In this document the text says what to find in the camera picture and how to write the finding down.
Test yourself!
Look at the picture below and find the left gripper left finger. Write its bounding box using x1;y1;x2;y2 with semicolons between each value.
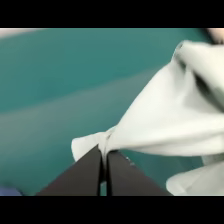
35;144;103;197

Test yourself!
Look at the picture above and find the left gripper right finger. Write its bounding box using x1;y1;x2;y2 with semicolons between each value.
106;150;172;197

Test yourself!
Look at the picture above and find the white T-shirt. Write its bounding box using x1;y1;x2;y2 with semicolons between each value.
70;39;224;197

